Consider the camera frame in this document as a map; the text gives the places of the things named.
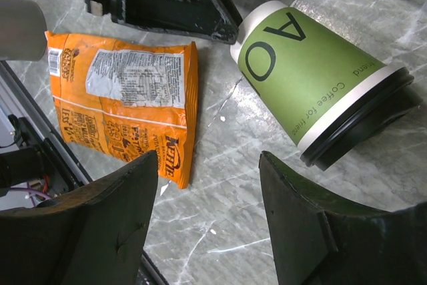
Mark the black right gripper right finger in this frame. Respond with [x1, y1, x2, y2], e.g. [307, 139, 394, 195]
[259, 152, 426, 284]

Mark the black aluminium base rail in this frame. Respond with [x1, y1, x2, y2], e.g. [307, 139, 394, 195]
[1, 61, 165, 284]

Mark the green paper coffee cup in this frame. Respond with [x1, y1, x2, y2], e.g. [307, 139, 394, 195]
[230, 1, 398, 152]

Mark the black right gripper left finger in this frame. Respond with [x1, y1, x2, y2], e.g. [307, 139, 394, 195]
[1, 151, 158, 284]

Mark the black plastic cup lid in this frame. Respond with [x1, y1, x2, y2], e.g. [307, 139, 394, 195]
[301, 67, 422, 171]

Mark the orange chips bag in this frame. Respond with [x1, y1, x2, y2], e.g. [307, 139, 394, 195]
[45, 31, 198, 189]

